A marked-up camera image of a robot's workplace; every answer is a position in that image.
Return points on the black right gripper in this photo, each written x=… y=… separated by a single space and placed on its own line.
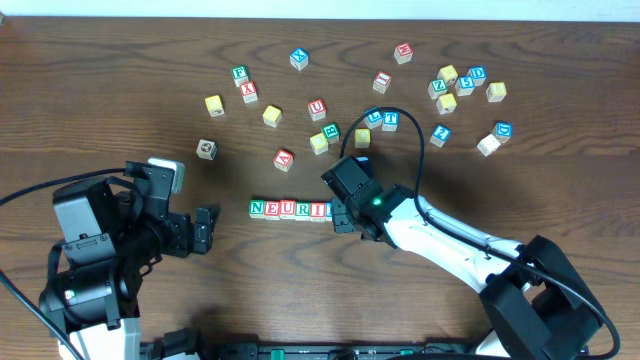
x=344 y=220

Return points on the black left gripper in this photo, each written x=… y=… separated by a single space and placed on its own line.
x=182 y=234

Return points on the blue P block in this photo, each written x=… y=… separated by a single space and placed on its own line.
x=328 y=212

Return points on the red i block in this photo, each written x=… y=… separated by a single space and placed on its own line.
x=381 y=82
x=318 y=212

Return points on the green N block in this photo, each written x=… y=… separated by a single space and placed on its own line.
x=256 y=209

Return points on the green R block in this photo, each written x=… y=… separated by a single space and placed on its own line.
x=302 y=211

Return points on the red E block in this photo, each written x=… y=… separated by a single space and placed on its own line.
x=272 y=210

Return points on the red u block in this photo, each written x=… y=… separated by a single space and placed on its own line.
x=287 y=209
x=317 y=109

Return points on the blue 2 block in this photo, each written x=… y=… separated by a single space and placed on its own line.
x=440 y=135

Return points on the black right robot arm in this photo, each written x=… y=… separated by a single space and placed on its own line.
x=538 y=305

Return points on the yellow O block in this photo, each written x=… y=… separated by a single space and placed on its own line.
x=362 y=138

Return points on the white picture block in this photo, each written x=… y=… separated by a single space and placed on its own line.
x=207 y=149

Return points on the green B block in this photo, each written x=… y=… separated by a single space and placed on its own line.
x=331 y=132

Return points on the blue L block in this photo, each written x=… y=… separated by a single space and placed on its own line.
x=373 y=118

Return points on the red A block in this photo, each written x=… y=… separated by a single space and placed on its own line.
x=283 y=160

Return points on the blue T block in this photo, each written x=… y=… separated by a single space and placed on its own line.
x=390 y=121

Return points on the red Y block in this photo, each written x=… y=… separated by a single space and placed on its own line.
x=249 y=92

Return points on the green Z block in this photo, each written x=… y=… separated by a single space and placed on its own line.
x=437 y=88

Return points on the plain block red 3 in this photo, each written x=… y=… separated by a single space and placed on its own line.
x=488 y=145

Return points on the green F block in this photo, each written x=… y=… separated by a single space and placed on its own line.
x=240 y=75

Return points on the blue X block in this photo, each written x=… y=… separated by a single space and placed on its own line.
x=299 y=59

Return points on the red M block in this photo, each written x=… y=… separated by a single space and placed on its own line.
x=403 y=53

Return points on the blue 5 block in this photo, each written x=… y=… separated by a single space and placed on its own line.
x=464 y=86

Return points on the yellow picture block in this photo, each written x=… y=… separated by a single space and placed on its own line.
x=448 y=74

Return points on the blue D block near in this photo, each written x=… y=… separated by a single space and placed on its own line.
x=503 y=131

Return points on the blue d block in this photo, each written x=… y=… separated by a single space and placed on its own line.
x=478 y=75
x=503 y=131

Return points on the blue D block far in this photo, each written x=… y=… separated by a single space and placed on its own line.
x=478 y=75

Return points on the yellow B block right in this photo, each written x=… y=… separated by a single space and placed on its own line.
x=496 y=92

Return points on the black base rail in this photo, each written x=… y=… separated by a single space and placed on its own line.
x=253 y=351

